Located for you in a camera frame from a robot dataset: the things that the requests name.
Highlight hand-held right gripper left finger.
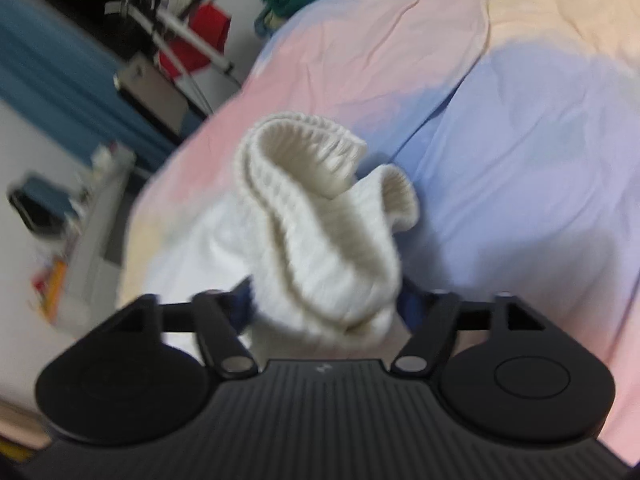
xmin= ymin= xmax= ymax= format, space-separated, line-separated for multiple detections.
xmin=114 ymin=280 xmax=260 ymax=380

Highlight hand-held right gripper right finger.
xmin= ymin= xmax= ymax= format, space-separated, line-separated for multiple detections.
xmin=389 ymin=280 xmax=548 ymax=377

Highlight white pants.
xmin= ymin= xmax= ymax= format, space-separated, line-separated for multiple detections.
xmin=117 ymin=112 xmax=421 ymax=361

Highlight white vanity desk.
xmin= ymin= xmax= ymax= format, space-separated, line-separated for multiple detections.
xmin=65 ymin=147 xmax=151 ymax=331

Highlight orange tray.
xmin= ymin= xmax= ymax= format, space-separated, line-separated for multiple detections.
xmin=32 ymin=257 xmax=68 ymax=321

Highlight pastel bedsheet bed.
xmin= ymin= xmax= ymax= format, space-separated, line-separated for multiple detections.
xmin=115 ymin=0 xmax=640 ymax=466

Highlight wavy mirror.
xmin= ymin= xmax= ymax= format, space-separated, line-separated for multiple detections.
xmin=7 ymin=174 xmax=68 ymax=233

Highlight garment steamer stand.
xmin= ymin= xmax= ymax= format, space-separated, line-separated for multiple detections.
xmin=105 ymin=0 xmax=236 ymax=78

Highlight red garment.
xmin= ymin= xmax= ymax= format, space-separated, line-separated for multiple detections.
xmin=157 ymin=4 xmax=232 ymax=81

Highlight blue curtain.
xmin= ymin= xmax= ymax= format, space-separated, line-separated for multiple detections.
xmin=0 ymin=0 xmax=186 ymax=171

